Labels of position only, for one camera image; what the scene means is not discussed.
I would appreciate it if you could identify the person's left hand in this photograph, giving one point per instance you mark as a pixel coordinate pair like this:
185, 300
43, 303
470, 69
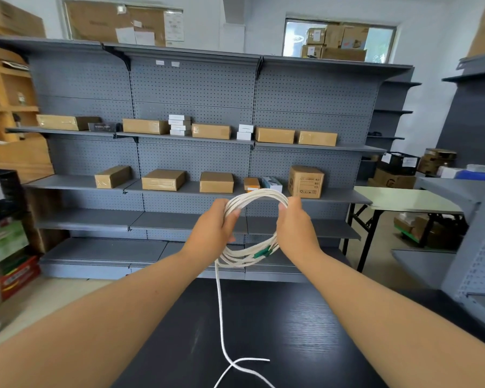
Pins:
206, 238

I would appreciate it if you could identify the person's right hand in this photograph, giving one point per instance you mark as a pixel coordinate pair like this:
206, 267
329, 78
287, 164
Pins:
301, 236

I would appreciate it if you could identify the person's right thumb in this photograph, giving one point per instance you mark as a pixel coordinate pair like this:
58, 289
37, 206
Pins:
282, 226

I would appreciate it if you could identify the person's left thumb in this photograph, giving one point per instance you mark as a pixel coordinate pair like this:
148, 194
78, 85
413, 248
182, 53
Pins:
230, 224

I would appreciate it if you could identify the person's left forearm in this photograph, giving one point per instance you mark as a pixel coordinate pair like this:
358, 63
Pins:
97, 319

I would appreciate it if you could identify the person's right forearm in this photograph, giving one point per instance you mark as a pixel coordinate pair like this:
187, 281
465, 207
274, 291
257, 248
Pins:
388, 319

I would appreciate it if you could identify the small white green box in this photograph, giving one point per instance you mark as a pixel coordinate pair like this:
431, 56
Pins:
271, 184

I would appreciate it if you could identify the taped brown cardboard box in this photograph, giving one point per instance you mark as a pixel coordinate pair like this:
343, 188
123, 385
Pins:
163, 180
112, 176
216, 183

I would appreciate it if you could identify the small orange box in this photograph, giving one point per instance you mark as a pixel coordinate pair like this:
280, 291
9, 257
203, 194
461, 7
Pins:
251, 185

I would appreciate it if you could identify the cube cardboard box black print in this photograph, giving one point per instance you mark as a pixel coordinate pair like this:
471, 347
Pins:
306, 182

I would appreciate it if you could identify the flat brown cardboard box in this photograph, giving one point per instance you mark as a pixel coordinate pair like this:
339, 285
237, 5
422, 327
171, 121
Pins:
145, 126
211, 131
317, 138
275, 135

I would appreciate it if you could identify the stack of two white boxes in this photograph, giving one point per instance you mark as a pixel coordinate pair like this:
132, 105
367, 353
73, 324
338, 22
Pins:
245, 132

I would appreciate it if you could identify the stack of four white boxes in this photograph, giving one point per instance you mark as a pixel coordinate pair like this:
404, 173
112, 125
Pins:
180, 125

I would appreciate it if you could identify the brown carton black logo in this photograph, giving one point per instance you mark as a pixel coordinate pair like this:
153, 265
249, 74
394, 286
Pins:
392, 179

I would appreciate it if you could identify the white folding table black legs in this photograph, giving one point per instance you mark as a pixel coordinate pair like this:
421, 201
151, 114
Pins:
404, 200

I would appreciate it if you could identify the black plastic crate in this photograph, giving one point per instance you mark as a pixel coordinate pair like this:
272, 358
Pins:
400, 163

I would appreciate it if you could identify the large grey pegboard shelf unit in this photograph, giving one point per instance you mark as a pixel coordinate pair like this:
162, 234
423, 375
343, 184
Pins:
210, 88

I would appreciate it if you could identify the pile of boxes under table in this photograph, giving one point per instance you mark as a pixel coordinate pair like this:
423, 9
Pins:
424, 232

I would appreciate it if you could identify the narrow grey shelf unit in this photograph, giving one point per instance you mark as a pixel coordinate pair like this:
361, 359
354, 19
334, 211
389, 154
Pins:
390, 117

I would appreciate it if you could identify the small black box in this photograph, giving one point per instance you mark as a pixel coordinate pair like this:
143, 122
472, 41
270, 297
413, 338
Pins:
104, 126

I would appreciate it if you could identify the dark taped cardboard box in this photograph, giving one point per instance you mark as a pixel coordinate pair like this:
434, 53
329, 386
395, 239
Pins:
436, 160

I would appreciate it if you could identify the white packet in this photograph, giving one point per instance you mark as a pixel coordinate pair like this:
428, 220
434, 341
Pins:
448, 172

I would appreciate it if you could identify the small cardboard box white label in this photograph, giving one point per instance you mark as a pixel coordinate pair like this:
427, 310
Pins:
311, 51

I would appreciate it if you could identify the wide plain cardboard box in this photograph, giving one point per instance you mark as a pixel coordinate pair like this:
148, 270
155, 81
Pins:
343, 54

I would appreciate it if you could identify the grey metal rack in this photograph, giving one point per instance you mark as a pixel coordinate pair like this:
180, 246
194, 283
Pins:
475, 238

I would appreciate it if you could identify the long brown cardboard box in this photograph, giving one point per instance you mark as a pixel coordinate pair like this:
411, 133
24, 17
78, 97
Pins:
60, 121

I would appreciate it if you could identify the blue plastic box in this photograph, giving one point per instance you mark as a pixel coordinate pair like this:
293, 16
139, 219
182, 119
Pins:
475, 175

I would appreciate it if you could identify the cardboard box red print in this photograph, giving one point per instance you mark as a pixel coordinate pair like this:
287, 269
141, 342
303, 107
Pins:
355, 38

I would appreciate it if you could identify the white paper note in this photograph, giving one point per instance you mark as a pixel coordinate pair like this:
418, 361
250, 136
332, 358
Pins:
145, 37
125, 35

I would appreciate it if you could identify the large white paper sheet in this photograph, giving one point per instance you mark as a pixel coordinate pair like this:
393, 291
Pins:
173, 26

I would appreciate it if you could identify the window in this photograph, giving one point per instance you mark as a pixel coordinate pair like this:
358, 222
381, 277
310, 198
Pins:
382, 44

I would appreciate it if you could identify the red printed carton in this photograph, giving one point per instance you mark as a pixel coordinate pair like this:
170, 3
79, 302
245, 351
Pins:
14, 280

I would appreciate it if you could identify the green printed carton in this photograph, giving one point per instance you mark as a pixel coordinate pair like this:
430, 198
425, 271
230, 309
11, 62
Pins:
4, 244

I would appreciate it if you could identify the wooden shelf unit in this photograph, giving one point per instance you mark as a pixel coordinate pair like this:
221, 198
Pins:
12, 153

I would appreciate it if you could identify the black printed carton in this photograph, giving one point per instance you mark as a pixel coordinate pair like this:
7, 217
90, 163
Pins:
0, 197

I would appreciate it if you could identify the cork notice board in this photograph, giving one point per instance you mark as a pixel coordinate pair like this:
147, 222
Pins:
97, 22

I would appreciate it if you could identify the large cardboard box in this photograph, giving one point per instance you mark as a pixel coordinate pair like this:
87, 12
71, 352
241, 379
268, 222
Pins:
12, 16

